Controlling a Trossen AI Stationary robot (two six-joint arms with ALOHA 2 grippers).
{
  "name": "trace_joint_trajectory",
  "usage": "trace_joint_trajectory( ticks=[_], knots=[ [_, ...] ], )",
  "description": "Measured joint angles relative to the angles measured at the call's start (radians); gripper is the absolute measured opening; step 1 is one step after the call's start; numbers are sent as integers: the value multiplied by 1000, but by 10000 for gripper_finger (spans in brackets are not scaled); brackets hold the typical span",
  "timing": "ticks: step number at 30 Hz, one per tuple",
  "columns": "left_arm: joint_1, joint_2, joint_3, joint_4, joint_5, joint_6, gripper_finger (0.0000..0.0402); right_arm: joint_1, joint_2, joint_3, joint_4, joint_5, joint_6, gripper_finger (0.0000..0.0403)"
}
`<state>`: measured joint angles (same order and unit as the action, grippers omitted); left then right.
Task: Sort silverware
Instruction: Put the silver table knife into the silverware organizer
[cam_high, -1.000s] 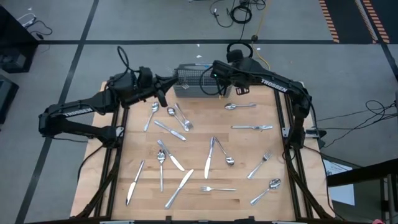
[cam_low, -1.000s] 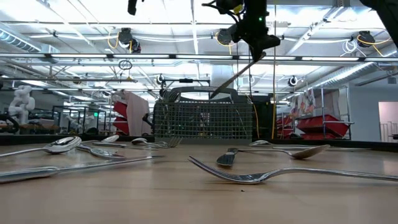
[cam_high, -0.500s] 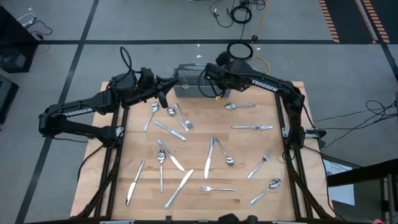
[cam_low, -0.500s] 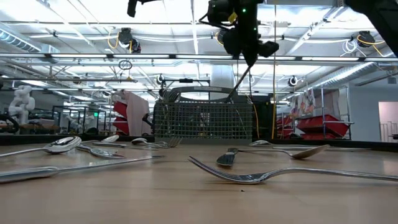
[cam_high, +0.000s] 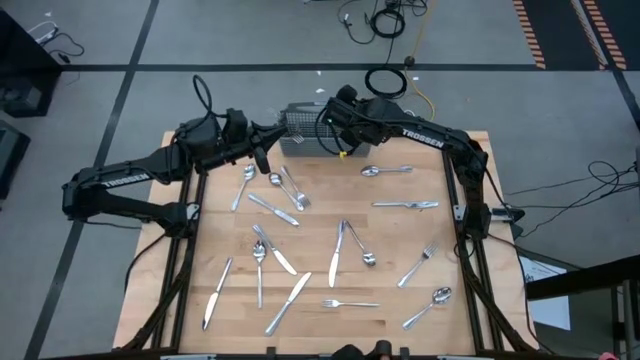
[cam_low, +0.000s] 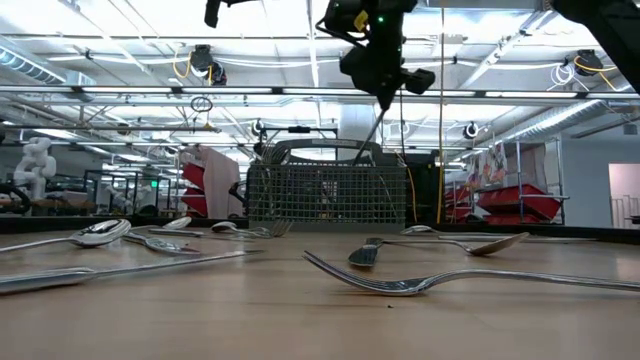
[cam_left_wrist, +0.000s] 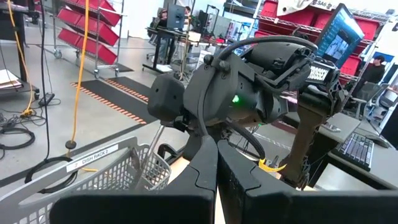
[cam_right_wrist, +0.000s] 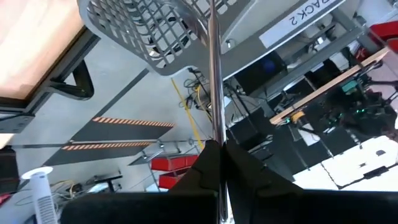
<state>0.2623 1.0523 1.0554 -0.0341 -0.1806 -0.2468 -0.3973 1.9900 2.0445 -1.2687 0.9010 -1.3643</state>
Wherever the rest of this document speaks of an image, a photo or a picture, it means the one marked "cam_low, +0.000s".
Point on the colourful hanging bags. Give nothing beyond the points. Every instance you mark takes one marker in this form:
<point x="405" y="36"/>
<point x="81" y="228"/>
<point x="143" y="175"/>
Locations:
<point x="492" y="165"/>

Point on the white round column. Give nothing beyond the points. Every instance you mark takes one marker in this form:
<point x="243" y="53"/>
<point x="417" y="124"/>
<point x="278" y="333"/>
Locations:
<point x="357" y="125"/>

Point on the black workstation frame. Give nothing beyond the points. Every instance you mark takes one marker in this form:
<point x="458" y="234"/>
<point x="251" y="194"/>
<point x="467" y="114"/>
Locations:
<point x="115" y="172"/>

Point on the silver ventilation duct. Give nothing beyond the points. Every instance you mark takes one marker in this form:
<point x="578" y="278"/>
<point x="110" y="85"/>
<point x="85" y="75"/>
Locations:
<point x="560" y="117"/>

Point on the grey mesh silverware basket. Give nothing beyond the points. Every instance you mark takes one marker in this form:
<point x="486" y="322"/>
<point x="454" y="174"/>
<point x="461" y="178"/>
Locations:
<point x="325" y="200"/>

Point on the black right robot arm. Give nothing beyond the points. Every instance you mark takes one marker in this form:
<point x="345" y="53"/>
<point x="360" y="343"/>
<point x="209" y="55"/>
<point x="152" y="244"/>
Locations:
<point x="610" y="30"/>

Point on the black equipment cabinet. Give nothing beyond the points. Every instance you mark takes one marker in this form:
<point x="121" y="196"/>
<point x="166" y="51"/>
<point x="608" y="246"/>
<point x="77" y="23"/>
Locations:
<point x="425" y="190"/>

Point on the black overhead bar stand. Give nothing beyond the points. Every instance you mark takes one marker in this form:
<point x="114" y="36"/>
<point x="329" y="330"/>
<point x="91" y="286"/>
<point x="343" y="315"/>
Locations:
<point x="300" y="130"/>

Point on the black aluminium table frame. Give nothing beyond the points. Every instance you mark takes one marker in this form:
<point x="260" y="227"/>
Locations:
<point x="50" y="223"/>

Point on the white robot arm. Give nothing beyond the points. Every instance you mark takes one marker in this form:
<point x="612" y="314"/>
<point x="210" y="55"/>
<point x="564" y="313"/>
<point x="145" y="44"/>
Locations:
<point x="35" y="165"/>

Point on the large silver spoon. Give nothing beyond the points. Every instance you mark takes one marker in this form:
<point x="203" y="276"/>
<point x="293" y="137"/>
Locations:
<point x="102" y="232"/>

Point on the pink cover cloth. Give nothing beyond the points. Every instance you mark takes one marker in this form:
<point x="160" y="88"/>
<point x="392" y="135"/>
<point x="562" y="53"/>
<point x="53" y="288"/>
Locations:
<point x="220" y="185"/>

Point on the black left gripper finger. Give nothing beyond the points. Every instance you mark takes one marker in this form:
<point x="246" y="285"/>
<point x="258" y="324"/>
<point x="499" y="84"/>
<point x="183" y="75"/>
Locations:
<point x="213" y="14"/>

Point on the grey metal shelf rack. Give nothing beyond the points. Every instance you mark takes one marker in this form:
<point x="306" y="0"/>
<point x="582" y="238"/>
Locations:
<point x="518" y="170"/>

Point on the red plastic storage bin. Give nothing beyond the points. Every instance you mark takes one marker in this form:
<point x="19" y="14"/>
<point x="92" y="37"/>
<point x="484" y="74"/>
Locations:
<point x="520" y="200"/>
<point x="192" y="175"/>
<point x="195" y="202"/>
<point x="457" y="205"/>
<point x="515" y="219"/>

